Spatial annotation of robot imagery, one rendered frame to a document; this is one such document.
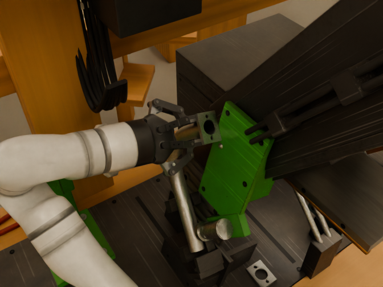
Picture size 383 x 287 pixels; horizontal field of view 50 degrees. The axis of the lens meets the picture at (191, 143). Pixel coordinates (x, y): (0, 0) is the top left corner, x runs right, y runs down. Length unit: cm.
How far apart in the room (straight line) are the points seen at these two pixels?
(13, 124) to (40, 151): 223
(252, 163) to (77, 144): 28
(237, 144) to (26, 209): 34
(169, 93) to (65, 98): 198
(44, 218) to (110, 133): 15
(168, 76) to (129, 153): 237
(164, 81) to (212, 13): 187
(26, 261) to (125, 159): 45
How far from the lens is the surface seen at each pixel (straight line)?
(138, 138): 63
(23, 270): 99
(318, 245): 86
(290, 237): 99
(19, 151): 56
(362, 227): 76
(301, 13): 389
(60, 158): 58
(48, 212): 57
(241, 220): 75
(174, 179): 83
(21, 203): 62
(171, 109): 70
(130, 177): 111
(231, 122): 70
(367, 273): 99
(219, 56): 88
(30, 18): 78
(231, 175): 73
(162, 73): 301
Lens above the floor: 171
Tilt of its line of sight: 44 degrees down
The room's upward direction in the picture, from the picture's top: straight up
